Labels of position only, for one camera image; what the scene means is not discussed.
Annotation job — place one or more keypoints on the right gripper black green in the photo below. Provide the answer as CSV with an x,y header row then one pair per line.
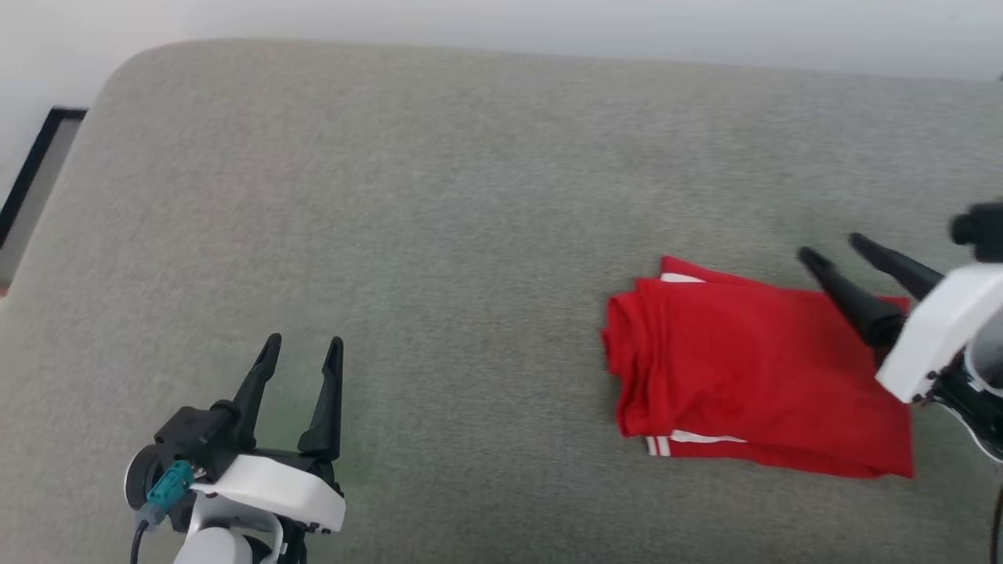
x,y
983,392

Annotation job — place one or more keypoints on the left gripper black green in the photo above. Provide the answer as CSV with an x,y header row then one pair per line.
x,y
141,478

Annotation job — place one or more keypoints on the red and white shirt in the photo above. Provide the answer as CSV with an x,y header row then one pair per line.
x,y
744,368

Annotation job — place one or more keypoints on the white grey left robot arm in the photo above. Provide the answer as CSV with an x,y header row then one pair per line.
x,y
219,544

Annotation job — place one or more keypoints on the grey fabric sofa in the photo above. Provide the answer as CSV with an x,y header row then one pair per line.
x,y
470,235

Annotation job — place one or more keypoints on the black framed board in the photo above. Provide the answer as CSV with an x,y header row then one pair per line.
x,y
34,157

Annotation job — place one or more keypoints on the right wrist camera white housing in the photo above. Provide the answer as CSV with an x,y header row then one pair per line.
x,y
940,329

